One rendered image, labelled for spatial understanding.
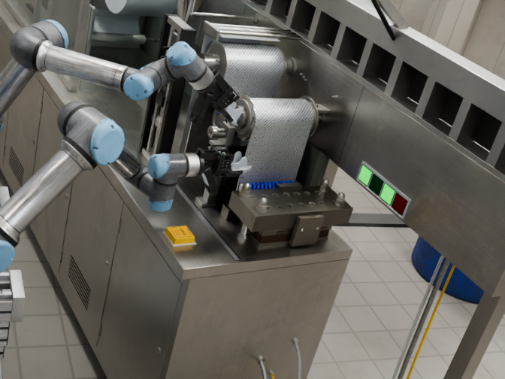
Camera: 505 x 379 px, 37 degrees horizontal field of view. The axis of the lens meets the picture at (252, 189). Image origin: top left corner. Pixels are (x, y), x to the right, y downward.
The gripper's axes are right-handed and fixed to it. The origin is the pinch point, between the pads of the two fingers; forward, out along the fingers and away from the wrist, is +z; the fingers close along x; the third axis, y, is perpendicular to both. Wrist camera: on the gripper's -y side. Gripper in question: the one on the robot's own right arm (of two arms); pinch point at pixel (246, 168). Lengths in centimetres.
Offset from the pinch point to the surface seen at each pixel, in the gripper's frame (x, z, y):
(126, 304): 9, -29, -60
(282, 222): -20.0, 4.7, -9.5
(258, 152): -0.2, 2.5, 6.0
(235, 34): 29.8, 2.5, 35.6
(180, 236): -12.4, -27.1, -16.6
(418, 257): 62, 182, -101
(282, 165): -0.2, 13.9, 0.8
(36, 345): 48, -45, -109
